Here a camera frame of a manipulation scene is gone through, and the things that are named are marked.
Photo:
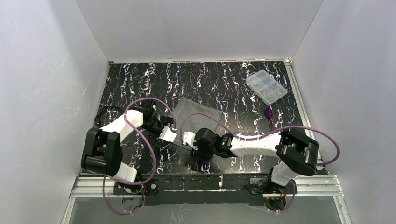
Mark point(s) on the clear plastic screw box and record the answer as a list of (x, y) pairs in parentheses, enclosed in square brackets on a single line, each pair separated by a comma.
[(263, 85)]

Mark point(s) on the grey fabric napkin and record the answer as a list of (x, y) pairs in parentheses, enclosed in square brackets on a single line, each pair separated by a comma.
[(186, 107)]

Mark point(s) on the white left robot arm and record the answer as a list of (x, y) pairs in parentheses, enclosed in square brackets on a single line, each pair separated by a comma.
[(102, 153)]

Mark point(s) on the purple metal spoon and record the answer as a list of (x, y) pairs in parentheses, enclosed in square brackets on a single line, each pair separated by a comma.
[(269, 115)]

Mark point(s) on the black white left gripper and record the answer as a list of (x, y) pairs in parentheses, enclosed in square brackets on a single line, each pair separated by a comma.
[(156, 136)]

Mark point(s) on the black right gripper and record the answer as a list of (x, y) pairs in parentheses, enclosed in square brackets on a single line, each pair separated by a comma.
[(197, 151)]

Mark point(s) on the aluminium front frame rail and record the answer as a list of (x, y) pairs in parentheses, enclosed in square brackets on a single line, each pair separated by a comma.
[(96, 186)]

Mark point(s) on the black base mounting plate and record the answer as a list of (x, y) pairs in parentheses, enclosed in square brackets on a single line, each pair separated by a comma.
[(250, 189)]

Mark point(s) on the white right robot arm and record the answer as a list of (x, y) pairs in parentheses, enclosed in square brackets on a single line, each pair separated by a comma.
[(298, 152)]

